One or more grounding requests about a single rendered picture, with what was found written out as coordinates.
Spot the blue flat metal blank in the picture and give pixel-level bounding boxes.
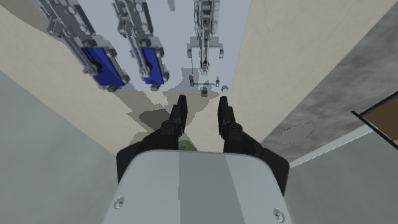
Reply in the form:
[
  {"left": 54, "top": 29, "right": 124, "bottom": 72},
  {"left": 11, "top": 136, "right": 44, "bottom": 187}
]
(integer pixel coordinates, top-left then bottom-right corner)
[{"left": 141, "top": 46, "right": 165, "bottom": 84}]

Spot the blue flat plate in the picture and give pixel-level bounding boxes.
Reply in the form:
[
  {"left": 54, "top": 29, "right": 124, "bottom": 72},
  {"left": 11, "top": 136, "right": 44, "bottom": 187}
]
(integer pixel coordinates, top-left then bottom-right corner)
[{"left": 79, "top": 46, "right": 127, "bottom": 86}]

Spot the grey fixture plate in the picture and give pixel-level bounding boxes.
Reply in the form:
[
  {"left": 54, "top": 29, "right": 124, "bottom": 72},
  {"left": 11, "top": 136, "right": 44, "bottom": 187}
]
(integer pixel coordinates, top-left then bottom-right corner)
[{"left": 54, "top": 0, "right": 252, "bottom": 94}]

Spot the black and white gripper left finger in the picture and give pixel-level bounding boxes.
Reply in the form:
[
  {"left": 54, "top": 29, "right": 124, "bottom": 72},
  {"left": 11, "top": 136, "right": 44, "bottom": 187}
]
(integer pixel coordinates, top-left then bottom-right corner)
[{"left": 116, "top": 95, "right": 188, "bottom": 184}]

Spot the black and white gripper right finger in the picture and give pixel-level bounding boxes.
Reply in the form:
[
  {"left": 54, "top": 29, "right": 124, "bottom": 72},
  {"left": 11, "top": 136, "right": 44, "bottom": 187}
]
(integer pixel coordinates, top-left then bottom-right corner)
[{"left": 218, "top": 96, "right": 290, "bottom": 198}]

